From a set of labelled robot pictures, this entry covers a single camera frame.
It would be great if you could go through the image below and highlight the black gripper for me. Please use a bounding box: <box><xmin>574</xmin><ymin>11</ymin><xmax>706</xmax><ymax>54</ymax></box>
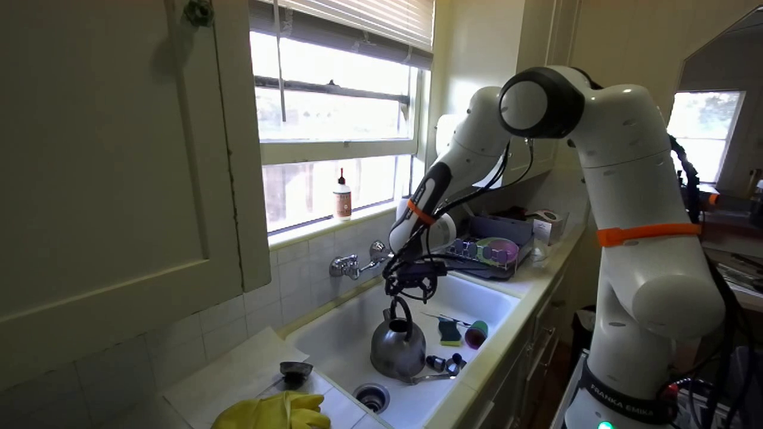
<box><xmin>382</xmin><ymin>249</ymin><xmax>452</xmax><ymax>320</ymax></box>

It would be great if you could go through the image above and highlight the kitchen window frame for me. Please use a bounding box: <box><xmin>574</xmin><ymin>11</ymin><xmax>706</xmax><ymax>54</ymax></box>
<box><xmin>248</xmin><ymin>0</ymin><xmax>435</xmax><ymax>246</ymax></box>

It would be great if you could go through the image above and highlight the dark metal sink stopper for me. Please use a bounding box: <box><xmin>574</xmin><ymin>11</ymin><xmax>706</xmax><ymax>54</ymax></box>
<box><xmin>276</xmin><ymin>360</ymin><xmax>314</xmax><ymax>391</ymax></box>

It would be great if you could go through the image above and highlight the small white container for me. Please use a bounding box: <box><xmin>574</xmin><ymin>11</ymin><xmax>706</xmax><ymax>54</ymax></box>
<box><xmin>528</xmin><ymin>210</ymin><xmax>568</xmax><ymax>243</ymax></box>

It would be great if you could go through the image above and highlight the wire dish rack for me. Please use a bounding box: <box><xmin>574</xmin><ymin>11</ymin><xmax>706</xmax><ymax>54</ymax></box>
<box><xmin>443</xmin><ymin>214</ymin><xmax>535</xmax><ymax>282</ymax></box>

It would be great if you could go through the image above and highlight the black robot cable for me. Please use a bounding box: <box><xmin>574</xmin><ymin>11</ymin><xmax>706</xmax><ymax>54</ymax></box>
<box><xmin>378</xmin><ymin>139</ymin><xmax>535</xmax><ymax>301</ymax></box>

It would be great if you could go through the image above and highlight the window blind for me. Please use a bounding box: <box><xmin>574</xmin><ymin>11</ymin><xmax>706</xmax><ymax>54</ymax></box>
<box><xmin>271</xmin><ymin>0</ymin><xmax>435</xmax><ymax>54</ymax></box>

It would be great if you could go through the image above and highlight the small side window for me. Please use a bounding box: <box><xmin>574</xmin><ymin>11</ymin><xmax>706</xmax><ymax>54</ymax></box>
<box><xmin>665</xmin><ymin>88</ymin><xmax>745</xmax><ymax>186</ymax></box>

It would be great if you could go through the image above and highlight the metal sink drain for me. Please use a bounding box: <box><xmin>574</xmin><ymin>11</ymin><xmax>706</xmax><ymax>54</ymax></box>
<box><xmin>353</xmin><ymin>380</ymin><xmax>391</xmax><ymax>415</ymax></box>

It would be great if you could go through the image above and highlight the green and yellow sponge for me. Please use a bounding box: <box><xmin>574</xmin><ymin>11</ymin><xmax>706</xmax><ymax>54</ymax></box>
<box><xmin>435</xmin><ymin>316</ymin><xmax>462</xmax><ymax>346</ymax></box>

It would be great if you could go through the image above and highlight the chrome wall tap faucet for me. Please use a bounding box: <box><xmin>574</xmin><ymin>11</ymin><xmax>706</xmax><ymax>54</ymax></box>
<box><xmin>326</xmin><ymin>239</ymin><xmax>392</xmax><ymax>282</ymax></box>

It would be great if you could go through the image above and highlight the yellow rubber glove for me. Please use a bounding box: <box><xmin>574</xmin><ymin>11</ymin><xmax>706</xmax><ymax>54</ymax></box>
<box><xmin>210</xmin><ymin>389</ymin><xmax>334</xmax><ymax>429</ymax></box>

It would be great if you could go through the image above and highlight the amber pump soap bottle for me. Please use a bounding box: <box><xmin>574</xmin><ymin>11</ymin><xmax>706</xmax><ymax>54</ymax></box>
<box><xmin>330</xmin><ymin>166</ymin><xmax>354</xmax><ymax>222</ymax></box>

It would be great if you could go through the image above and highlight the green plastic cup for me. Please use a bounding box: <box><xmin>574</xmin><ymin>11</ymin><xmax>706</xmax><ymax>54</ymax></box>
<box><xmin>462</xmin><ymin>316</ymin><xmax>490</xmax><ymax>352</ymax></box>

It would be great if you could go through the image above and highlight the white ceramic sink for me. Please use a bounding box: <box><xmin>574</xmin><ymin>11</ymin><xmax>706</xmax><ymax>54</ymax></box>
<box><xmin>283</xmin><ymin>268</ymin><xmax>525</xmax><ymax>429</ymax></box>

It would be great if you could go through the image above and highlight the steel kettle with black handle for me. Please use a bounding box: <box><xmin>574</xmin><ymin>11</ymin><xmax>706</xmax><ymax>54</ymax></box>
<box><xmin>370</xmin><ymin>296</ymin><xmax>429</xmax><ymax>380</ymax></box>

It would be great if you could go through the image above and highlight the cream wall cabinet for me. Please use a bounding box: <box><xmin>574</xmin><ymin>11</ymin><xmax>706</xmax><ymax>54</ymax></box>
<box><xmin>0</xmin><ymin>0</ymin><xmax>274</xmax><ymax>394</ymax></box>

